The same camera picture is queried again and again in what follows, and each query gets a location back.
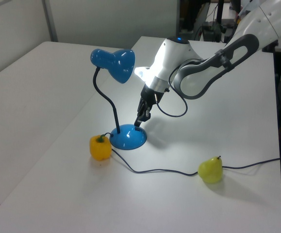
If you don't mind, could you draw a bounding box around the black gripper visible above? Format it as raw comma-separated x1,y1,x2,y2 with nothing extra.
133,84,165,127

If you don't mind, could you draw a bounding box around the blue desk lamp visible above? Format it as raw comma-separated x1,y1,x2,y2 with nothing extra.
90,48,148,150

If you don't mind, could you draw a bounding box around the yellow bell pepper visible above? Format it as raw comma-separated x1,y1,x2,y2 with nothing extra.
89,134,113,162

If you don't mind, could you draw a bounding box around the yellow-green pear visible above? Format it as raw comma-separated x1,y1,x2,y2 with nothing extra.
198,155,224,184

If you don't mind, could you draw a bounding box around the black pole with clamp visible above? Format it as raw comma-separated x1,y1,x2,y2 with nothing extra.
216,0,225,24

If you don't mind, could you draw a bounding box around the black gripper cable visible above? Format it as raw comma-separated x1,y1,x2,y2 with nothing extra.
154,65,189,118

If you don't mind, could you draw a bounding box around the dark lamp power cable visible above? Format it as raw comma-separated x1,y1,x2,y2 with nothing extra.
105,132,281,177

